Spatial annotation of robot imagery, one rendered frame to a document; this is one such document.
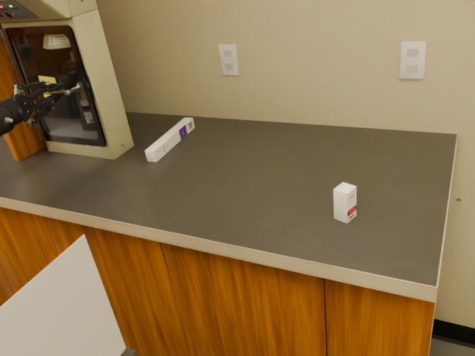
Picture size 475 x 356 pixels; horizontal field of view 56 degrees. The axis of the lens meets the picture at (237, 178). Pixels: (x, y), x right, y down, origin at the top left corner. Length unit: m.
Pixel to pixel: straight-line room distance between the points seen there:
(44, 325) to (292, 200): 0.70
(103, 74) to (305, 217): 0.81
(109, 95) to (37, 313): 0.97
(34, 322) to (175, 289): 0.68
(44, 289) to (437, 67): 1.22
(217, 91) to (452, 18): 0.83
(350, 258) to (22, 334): 0.63
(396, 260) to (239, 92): 0.96
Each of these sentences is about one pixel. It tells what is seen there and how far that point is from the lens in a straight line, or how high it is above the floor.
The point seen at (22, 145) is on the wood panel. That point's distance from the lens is 1.79.
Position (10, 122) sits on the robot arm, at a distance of 1.37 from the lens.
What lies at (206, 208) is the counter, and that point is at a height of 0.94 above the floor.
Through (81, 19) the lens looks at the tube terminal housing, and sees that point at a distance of 1.47.
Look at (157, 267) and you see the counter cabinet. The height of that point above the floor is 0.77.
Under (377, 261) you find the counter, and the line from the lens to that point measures 0.98.
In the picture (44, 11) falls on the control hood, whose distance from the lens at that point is 1.44.
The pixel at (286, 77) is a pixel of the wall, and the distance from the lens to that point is 1.60.
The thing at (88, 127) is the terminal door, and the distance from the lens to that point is 1.56.
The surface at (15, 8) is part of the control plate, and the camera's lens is 1.50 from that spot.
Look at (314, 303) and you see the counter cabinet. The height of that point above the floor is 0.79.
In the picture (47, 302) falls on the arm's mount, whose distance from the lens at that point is 0.70.
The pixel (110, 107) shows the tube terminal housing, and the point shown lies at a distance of 1.54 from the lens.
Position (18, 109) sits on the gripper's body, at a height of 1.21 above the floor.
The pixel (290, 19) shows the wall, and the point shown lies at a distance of 1.55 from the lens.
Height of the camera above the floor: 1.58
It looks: 29 degrees down
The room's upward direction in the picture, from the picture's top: 8 degrees counter-clockwise
